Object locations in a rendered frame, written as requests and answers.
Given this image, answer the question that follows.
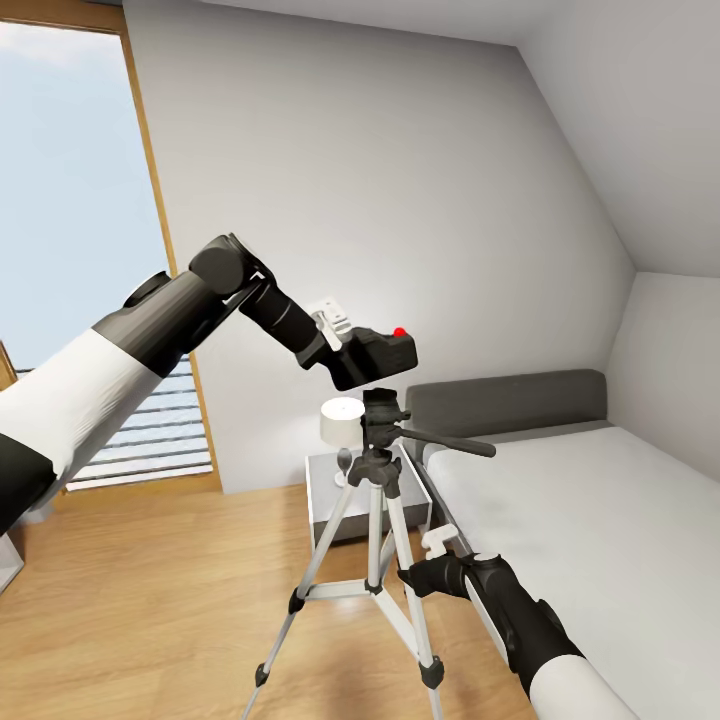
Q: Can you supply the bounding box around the digital camera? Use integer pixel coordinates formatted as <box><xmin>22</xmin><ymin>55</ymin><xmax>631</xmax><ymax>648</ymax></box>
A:
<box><xmin>328</xmin><ymin>326</ymin><xmax>418</xmax><ymax>392</ymax></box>

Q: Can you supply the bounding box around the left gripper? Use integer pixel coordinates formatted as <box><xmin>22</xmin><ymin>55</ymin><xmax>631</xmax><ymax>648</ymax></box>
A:
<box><xmin>263</xmin><ymin>299</ymin><xmax>343</xmax><ymax>372</ymax></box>

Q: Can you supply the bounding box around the camera tripod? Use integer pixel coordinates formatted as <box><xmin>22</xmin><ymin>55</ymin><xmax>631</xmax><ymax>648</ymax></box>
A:
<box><xmin>241</xmin><ymin>387</ymin><xmax>496</xmax><ymax>720</ymax></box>

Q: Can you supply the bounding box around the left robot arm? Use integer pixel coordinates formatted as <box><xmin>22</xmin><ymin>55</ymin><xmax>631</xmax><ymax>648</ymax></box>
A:
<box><xmin>0</xmin><ymin>233</ymin><xmax>352</xmax><ymax>539</ymax></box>

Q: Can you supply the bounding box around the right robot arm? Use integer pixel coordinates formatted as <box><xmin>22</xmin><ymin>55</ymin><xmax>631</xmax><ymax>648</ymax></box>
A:
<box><xmin>397</xmin><ymin>523</ymin><xmax>641</xmax><ymax>720</ymax></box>

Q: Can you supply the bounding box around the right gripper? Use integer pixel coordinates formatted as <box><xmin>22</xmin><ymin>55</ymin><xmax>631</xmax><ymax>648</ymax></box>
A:
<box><xmin>397</xmin><ymin>549</ymin><xmax>457</xmax><ymax>599</ymax></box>

